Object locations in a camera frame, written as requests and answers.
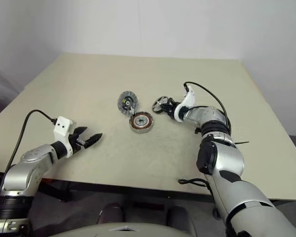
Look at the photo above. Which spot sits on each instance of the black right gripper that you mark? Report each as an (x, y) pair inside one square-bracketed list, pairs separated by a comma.
[(171, 108)]

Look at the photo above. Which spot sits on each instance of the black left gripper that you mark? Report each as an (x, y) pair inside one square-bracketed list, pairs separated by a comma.
[(77, 144)]

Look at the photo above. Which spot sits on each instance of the copper wound stator ring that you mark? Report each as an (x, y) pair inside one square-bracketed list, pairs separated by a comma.
[(141, 128)]

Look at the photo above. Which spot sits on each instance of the silver motor cover circuit board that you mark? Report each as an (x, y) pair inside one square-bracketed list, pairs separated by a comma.
[(123, 98)]

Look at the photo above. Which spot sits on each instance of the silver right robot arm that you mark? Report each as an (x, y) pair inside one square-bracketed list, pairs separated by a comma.
[(227, 163)]

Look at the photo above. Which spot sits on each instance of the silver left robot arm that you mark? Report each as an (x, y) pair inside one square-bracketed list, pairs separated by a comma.
[(24, 170)]

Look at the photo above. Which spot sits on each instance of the dark rounded shape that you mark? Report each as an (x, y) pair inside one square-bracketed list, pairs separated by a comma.
[(112, 213)]

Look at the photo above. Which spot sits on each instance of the long black zip tie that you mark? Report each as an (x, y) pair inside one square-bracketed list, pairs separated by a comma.
[(241, 142)]

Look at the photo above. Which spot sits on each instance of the grey robot torso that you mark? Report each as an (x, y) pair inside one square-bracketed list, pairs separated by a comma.
[(118, 230)]

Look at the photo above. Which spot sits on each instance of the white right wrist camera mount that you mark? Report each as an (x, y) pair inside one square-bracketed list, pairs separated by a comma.
[(190, 98)]

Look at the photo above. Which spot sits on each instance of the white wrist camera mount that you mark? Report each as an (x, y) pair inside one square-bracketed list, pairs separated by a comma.
[(190, 98), (61, 128)]

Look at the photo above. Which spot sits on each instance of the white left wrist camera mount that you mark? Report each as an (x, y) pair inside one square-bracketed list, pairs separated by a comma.
[(61, 128)]

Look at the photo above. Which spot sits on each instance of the black table frame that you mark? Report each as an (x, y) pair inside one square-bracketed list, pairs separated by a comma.
[(138, 191)]

